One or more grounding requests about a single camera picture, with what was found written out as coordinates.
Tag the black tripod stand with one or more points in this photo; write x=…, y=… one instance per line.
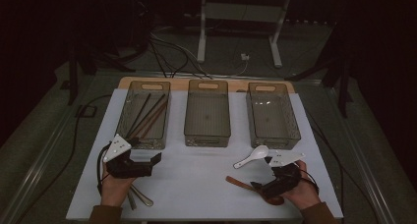
x=72, y=76
x=343, y=86

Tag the black floor box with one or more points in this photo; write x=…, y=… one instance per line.
x=87, y=111

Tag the white plug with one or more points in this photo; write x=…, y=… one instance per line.
x=245, y=56

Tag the white table mat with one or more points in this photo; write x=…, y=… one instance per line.
x=203, y=191

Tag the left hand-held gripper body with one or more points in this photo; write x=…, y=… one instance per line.
x=124, y=166

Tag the metal knife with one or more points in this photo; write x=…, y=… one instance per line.
x=144, y=197

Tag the person's left hand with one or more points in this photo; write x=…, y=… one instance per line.
x=114, y=189

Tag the white ceramic spoon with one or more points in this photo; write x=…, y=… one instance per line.
x=259, y=153

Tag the black chopstick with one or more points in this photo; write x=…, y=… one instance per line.
x=149, y=114
x=139, y=114

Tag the metal floor rail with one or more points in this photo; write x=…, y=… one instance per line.
x=367, y=171
x=39, y=165

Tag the person's right hand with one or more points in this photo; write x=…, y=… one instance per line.
x=303, y=194

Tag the brown wooden chopstick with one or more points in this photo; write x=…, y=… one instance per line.
x=150, y=119
x=155, y=122

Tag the white metal stand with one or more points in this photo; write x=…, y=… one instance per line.
x=242, y=12

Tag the smoky clear plastic bin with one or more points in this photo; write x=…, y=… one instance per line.
x=207, y=119
x=272, y=122
x=142, y=142

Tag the brown wooden spoon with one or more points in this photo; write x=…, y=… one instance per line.
x=237, y=182

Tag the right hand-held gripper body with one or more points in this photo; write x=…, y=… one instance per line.
x=283, y=179

